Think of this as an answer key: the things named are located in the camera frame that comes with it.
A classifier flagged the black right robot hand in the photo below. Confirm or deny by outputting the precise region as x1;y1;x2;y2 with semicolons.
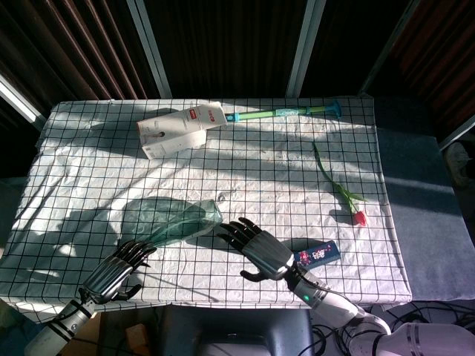
220;217;298;283

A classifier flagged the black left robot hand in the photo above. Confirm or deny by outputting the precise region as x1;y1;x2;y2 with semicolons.
79;240;157;306

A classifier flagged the dark blue floral box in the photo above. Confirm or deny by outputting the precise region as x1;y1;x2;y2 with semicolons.
292;240;341;268

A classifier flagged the green transparent spray bottle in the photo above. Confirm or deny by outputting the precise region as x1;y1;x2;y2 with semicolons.
146;199;223;248

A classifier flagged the white black-grid tablecloth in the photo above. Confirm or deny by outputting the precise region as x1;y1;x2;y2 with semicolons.
0;96;413;323

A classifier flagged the dark grey robot torso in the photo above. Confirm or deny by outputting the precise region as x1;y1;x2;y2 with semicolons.
159;306;316;356

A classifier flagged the red tulip with green stem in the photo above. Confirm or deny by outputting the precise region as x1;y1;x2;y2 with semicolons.
312;142;368;227

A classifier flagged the green blue toy water pump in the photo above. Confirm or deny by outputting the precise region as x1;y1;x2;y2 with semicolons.
224;99;342;123

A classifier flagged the white cardboard carton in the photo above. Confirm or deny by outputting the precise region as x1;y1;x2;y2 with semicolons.
135;104;228;160

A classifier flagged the blue grey upholstered bench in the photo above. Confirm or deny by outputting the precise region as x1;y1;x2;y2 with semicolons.
372;95;475;302

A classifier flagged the grey shoe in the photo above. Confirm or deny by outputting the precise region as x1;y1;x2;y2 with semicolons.
444;142;475;187

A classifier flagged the black floor cable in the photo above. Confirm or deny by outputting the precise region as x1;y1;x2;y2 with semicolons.
384;299;475;329

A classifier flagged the white frame post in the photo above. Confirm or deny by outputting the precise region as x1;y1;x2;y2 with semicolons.
284;0;328;99
125;0;174;99
358;0;422;96

